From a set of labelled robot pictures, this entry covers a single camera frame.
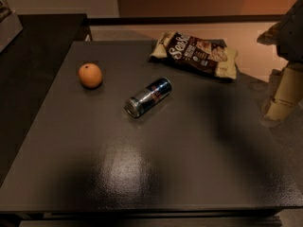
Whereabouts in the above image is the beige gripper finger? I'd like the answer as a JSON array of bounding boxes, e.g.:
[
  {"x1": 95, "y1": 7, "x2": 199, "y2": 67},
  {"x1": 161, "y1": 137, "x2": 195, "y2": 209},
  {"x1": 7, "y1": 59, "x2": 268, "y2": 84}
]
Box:
[{"x1": 262, "y1": 62, "x2": 303, "y2": 121}]

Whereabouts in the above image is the blue silver redbull can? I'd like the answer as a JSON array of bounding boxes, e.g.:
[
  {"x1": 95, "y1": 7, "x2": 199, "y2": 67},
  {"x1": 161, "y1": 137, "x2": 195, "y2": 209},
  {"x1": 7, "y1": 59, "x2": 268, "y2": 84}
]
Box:
[{"x1": 125, "y1": 78, "x2": 172, "y2": 118}]

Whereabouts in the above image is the brown chips bag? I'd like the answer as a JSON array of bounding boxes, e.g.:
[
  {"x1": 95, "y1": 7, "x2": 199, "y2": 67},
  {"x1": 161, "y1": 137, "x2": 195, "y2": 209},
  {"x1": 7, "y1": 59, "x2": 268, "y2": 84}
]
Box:
[{"x1": 151, "y1": 32, "x2": 238, "y2": 79}]

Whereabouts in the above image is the orange fruit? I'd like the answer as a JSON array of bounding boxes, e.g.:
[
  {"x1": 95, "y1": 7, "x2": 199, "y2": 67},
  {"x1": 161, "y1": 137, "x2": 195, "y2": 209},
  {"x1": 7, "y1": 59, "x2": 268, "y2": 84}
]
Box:
[{"x1": 78, "y1": 63, "x2": 103, "y2": 89}]

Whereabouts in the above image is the dark side table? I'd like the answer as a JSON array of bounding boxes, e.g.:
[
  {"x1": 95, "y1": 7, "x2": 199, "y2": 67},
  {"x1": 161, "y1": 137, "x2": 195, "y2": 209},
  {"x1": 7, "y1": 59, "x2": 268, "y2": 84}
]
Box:
[{"x1": 0, "y1": 14, "x2": 91, "y2": 185}]

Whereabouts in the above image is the grey box on side table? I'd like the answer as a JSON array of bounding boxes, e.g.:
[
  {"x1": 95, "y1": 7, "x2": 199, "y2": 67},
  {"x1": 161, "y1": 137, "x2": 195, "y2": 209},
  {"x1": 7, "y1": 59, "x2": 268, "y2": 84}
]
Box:
[{"x1": 0, "y1": 0, "x2": 23, "y2": 53}]

